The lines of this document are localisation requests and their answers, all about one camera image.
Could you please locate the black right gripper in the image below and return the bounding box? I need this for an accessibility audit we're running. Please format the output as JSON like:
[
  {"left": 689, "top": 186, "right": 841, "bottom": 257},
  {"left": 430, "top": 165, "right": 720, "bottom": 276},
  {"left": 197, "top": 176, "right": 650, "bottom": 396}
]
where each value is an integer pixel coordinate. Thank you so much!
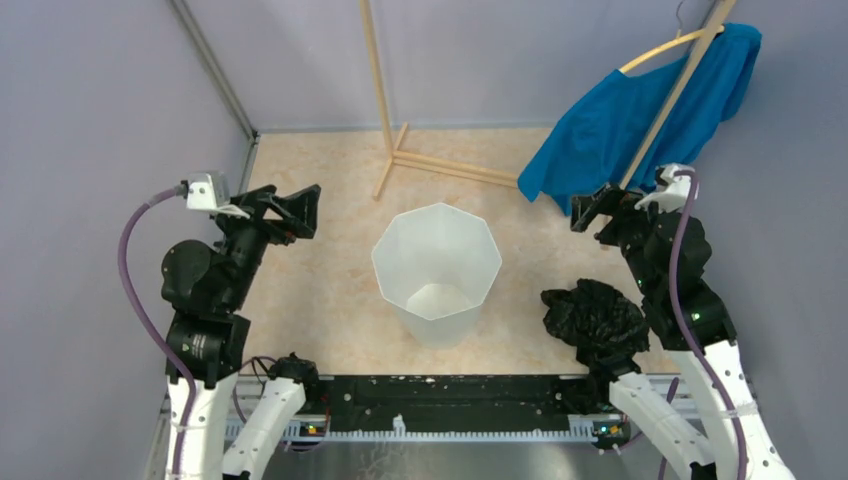
[{"left": 570, "top": 181, "right": 679, "bottom": 295}]

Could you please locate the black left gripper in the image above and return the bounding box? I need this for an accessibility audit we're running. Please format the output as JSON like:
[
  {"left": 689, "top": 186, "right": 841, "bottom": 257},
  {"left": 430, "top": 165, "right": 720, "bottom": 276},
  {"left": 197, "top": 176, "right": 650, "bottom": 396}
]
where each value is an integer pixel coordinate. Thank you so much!
[{"left": 218, "top": 181, "right": 321, "bottom": 308}]

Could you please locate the black trash bag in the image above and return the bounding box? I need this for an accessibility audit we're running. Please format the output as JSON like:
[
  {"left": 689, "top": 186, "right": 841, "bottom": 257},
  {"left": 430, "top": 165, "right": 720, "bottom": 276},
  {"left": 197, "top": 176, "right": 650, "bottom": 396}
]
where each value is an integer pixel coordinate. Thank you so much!
[{"left": 540, "top": 278, "right": 650, "bottom": 368}]

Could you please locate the white plastic trash bin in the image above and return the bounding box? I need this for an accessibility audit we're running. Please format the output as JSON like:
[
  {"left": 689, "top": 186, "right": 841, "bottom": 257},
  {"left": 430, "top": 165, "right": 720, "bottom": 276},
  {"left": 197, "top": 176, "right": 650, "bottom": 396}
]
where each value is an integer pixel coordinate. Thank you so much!
[{"left": 371, "top": 203, "right": 503, "bottom": 349}]

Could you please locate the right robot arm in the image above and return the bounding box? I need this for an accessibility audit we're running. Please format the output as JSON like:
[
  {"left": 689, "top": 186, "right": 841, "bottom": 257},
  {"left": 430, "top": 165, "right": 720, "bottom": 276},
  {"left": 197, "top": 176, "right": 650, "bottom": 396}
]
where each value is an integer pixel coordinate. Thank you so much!
[{"left": 571, "top": 184, "right": 794, "bottom": 479}]

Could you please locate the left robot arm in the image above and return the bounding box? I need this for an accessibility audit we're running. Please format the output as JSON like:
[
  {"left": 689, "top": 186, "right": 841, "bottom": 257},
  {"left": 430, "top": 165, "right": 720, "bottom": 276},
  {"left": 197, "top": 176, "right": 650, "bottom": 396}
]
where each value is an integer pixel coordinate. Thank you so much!
[{"left": 161, "top": 184, "right": 321, "bottom": 479}]

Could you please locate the blue cloth shirt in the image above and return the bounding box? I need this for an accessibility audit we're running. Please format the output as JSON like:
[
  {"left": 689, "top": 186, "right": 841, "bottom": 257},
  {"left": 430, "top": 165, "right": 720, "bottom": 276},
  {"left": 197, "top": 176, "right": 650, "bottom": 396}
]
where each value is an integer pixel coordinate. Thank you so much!
[{"left": 517, "top": 23, "right": 762, "bottom": 215}]

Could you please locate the wooden clothes rack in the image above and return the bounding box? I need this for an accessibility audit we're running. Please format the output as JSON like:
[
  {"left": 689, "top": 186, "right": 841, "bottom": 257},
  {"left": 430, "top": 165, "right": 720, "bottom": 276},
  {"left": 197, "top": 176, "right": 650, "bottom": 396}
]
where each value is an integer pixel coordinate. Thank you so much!
[{"left": 359, "top": 1, "right": 703, "bottom": 200}]

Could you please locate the wooden clothes hanger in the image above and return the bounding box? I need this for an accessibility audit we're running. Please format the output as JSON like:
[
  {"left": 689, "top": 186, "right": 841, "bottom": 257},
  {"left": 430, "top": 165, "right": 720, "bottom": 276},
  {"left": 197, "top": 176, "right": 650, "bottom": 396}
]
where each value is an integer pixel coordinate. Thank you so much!
[{"left": 617, "top": 0, "right": 735, "bottom": 75}]

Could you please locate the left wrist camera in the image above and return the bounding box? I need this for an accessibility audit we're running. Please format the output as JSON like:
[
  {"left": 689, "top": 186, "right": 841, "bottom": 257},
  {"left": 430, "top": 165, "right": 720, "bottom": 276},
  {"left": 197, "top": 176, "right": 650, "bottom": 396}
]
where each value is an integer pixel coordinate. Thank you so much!
[{"left": 186, "top": 171, "right": 250, "bottom": 218}]

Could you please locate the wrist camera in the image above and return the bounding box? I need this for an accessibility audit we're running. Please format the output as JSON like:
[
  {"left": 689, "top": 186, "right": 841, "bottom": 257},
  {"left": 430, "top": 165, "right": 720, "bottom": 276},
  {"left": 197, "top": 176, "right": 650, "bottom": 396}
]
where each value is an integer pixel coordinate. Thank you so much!
[
  {"left": 186, "top": 171, "right": 250, "bottom": 218},
  {"left": 635, "top": 163, "right": 699, "bottom": 213}
]

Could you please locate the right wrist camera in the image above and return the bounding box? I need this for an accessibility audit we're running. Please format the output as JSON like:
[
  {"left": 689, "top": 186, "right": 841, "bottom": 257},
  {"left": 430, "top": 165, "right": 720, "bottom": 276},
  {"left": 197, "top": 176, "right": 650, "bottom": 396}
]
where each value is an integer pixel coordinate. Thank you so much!
[{"left": 635, "top": 163, "right": 699, "bottom": 213}]

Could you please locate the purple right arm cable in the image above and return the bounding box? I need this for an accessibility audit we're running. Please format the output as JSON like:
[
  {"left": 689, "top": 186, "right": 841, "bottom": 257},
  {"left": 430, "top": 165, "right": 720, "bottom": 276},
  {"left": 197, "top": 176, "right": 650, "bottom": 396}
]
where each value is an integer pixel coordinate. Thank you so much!
[{"left": 655, "top": 170, "right": 750, "bottom": 480}]

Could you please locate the aluminium frame post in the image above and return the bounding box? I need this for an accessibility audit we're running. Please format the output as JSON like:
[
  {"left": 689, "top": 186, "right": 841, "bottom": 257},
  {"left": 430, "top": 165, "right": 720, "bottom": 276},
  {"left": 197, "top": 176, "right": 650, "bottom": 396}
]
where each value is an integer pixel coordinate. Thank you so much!
[{"left": 166, "top": 0, "right": 258, "bottom": 144}]

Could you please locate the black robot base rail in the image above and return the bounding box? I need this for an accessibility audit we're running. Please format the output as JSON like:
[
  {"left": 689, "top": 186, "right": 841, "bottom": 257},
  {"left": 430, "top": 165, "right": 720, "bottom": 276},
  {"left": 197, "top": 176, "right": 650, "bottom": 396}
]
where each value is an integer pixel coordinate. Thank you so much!
[{"left": 258, "top": 372, "right": 654, "bottom": 435}]

